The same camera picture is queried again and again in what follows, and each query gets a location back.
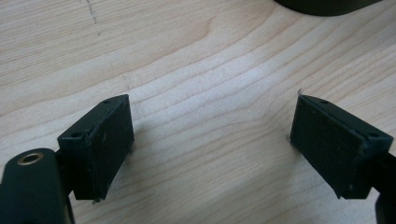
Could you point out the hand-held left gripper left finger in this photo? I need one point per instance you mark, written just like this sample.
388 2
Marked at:
99 149

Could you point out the dark round object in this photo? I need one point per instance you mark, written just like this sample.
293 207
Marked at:
327 6

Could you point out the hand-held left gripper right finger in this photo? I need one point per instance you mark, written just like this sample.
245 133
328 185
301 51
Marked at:
333 146

